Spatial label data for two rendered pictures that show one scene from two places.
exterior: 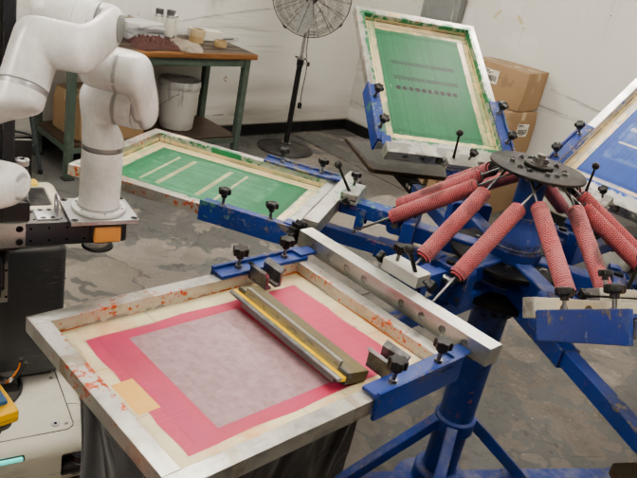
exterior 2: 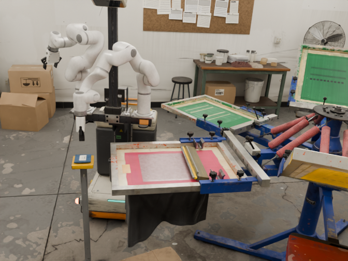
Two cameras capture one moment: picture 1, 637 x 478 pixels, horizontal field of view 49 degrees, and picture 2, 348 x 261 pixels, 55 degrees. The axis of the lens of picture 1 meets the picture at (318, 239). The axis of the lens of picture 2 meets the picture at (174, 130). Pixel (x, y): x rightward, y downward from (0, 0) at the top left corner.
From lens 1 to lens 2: 100 cm
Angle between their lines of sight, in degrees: 33
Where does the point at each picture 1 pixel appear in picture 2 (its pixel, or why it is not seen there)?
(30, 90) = (101, 70)
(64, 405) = not seen: hidden behind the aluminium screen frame
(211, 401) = (147, 175)
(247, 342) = (175, 162)
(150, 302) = (151, 145)
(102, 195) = (142, 108)
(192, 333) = (159, 157)
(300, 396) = (178, 180)
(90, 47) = (117, 58)
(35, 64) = (103, 63)
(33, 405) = not seen: hidden behind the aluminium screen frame
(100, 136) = (141, 88)
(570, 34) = not seen: outside the picture
